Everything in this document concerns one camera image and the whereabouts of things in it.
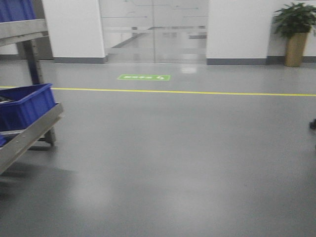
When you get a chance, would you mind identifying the steel shelf rack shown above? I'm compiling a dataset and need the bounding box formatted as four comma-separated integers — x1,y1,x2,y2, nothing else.
0,0,65,176

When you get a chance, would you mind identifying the dark blue crate top shelf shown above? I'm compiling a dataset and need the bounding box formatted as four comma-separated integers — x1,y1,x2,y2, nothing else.
0,0,36,23

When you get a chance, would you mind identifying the green floor sign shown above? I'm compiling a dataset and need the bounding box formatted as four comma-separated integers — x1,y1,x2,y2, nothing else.
118,74,171,81

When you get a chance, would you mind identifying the glass door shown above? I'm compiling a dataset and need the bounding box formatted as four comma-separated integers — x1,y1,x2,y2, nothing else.
99,0,209,64

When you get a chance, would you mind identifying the dark blue crate on rack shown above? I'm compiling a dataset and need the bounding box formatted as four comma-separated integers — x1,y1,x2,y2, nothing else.
0,83,55,131

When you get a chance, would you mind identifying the potted green plant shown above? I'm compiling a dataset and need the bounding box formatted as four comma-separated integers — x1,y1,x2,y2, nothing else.
273,2,316,67

